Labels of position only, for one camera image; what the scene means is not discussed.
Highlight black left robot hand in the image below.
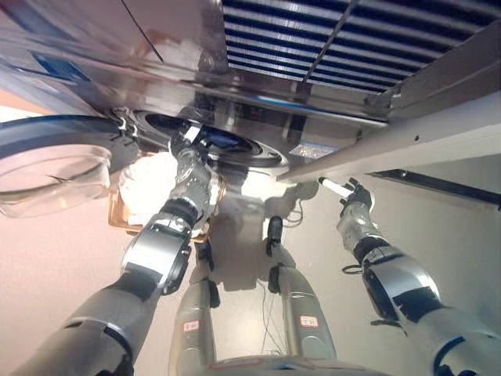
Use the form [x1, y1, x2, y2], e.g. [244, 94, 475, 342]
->
[168, 124, 213, 158]

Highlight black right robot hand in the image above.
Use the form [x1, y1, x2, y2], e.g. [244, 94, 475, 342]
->
[317, 176, 374, 211]

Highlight white clothes pile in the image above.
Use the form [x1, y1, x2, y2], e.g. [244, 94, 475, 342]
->
[118, 151, 221, 227]

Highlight grey front-load washing machine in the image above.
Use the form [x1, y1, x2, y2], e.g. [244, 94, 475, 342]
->
[0, 37, 391, 175]

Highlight blue energy label sticker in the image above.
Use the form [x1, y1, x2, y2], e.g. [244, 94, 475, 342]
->
[288, 143, 334, 162]

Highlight white cabinet side panel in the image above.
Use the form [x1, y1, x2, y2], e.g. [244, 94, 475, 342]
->
[276, 89, 501, 183]

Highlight silver right robot leg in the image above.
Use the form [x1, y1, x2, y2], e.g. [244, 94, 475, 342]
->
[265, 215, 338, 362]

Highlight silver robot leg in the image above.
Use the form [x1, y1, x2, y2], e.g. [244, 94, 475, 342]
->
[168, 234, 222, 376]
[265, 215, 338, 362]

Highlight round glass washer door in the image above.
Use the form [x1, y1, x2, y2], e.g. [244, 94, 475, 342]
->
[0, 114, 139, 219]

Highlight dryer vent grille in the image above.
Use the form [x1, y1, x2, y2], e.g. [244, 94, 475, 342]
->
[221, 0, 501, 96]

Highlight silver left robot leg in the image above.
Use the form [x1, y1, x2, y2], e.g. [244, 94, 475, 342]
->
[168, 234, 222, 376]

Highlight black metal frame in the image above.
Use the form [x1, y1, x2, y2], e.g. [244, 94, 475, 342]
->
[370, 168, 501, 213]

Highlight copper wire laundry basket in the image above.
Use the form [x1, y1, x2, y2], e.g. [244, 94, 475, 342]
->
[107, 174, 229, 247]

